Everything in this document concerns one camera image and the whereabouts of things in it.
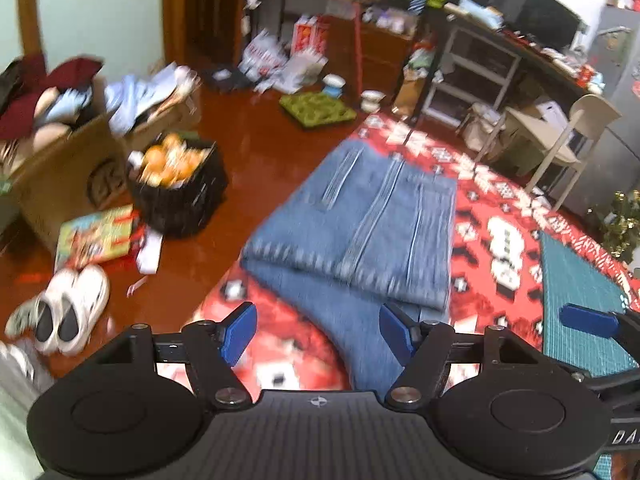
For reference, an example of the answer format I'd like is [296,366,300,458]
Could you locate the dark desk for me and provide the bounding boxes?
[430,2,601,126]

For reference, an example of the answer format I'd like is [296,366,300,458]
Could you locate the wooden door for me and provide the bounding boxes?
[162,0,251,68]

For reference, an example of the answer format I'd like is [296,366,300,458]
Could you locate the white waste bin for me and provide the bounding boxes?
[460,102,506,148]

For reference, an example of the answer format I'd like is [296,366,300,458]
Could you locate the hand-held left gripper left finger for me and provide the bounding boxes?
[65,301,259,410]

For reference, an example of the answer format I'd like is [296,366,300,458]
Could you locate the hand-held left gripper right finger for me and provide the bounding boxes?
[378,303,572,410]

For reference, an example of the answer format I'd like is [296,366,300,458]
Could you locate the grey sneaker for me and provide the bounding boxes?
[4,296,47,338]

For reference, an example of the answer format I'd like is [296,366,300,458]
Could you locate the blue denim shorts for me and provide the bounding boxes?
[241,139,458,393]

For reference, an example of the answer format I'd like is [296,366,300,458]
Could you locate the white sack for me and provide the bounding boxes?
[280,50,328,96]

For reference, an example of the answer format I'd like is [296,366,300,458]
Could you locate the black crate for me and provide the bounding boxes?
[127,140,229,238]

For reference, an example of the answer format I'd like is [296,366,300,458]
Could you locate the red patterned blanket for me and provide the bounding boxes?
[152,110,640,393]

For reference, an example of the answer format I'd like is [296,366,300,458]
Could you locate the green cutting mat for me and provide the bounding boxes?
[537,230,640,378]

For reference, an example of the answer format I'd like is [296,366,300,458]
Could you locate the black computer monitor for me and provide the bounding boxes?
[515,0,581,43]

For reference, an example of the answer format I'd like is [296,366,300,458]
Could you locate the small Christmas tree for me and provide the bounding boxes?
[587,191,640,266]

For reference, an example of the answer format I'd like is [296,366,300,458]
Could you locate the white shoe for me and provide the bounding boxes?
[34,269,76,353]
[57,264,111,357]

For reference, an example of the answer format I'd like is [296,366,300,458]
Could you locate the grey refrigerator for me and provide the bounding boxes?
[560,5,640,221]

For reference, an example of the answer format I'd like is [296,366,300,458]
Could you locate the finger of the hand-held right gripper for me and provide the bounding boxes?
[559,303,640,342]
[570,369,640,408]

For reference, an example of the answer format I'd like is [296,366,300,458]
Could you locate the large printed cardboard box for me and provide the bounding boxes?
[7,77,132,253]

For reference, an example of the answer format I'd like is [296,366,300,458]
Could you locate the white paper slip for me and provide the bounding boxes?
[136,232,163,276]

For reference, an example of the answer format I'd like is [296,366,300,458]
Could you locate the folded light blue cloth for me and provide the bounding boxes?
[457,0,503,28]

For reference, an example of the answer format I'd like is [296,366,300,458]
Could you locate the pale blue shirt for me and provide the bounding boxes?
[105,62,198,131]

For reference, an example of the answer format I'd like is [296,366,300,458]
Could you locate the red cardboard box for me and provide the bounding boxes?
[292,15,331,56]

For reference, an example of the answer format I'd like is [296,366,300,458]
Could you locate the beige plastic chair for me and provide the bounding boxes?
[475,94,623,211]

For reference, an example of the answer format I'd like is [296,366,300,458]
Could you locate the colourful flat box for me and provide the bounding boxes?
[54,204,136,271]

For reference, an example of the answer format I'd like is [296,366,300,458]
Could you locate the red print plastic bag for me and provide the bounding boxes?
[239,30,291,93]

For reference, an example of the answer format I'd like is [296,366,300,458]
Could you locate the maroon cloth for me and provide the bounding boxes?
[0,55,105,133]

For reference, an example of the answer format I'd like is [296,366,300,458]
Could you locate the wooden drawer cabinet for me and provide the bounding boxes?
[325,15,418,106]

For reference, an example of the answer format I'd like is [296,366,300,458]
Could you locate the black flat bag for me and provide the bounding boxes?
[205,66,252,93]

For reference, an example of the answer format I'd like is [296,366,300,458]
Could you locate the red handled broom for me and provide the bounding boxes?
[352,2,368,101]

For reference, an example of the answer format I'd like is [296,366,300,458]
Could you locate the pile of oranges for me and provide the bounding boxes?
[140,132,206,186]

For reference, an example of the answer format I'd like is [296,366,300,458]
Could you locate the brown paper bag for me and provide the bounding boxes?
[392,67,426,118]

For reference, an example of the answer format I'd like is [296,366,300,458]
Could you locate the green plastic tray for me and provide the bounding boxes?
[279,91,358,130]

